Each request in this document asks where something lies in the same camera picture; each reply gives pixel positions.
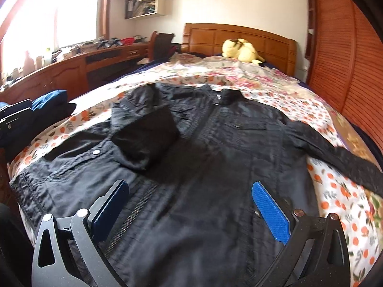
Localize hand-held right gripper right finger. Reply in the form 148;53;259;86
252;181;350;287

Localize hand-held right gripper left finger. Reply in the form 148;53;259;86
31;179;130;287

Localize black jacket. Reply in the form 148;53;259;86
9;82;383;287

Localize blue folded clothes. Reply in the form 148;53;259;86
31;89;77;117

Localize dark folded clothes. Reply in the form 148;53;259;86
0;100;75;156

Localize orange fruit print blanket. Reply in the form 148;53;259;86
7;64;383;287

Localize golden floral bed cover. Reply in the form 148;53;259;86
335;115;383;207

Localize wooden desk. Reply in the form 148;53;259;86
0;42;150;105

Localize pink floral quilt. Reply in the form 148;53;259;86
168;52;303;96

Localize yellow plush toy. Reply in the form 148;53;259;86
221;38;265;65

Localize wooden chair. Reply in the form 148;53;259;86
149;31;175;63

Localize wooden louvered wardrobe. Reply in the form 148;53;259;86
305;0;383;156

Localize wooden bed headboard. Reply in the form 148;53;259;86
182;23;297;78

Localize bright window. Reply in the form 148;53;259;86
0;0;101;75

